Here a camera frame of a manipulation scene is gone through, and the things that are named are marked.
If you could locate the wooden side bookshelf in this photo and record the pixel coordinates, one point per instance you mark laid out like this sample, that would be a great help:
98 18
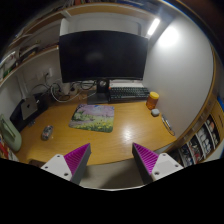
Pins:
206 143

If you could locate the orange jar with yellow lid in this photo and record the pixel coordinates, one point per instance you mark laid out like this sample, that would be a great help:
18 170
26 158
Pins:
152 100

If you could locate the landscape print mouse pad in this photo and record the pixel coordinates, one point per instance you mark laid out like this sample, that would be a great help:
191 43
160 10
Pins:
99 118

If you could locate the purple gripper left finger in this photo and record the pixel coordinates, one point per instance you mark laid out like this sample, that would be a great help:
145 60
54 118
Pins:
71 166

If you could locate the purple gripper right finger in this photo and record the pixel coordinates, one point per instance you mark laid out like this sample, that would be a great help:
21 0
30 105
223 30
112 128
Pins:
153 166

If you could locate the black mechanical keyboard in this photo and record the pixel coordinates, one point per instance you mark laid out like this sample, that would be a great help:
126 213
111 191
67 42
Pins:
124 94

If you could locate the white ceiling light bar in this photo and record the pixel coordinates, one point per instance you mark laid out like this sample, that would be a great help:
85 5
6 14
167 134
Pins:
153 27

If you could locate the green bag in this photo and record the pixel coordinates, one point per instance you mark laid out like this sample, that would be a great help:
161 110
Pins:
10 134

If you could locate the small white grey box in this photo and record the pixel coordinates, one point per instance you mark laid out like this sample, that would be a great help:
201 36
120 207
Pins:
155 112

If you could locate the black computer monitor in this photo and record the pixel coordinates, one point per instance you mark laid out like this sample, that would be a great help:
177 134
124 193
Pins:
102 56

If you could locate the black box under computer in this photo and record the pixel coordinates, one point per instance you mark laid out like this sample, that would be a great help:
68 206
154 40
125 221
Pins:
16 116

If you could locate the dark patterned computer mouse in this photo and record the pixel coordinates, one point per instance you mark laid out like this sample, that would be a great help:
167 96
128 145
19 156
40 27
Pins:
47 132

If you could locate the wooden wall shelf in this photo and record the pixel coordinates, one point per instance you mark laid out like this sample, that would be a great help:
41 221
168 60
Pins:
34 38

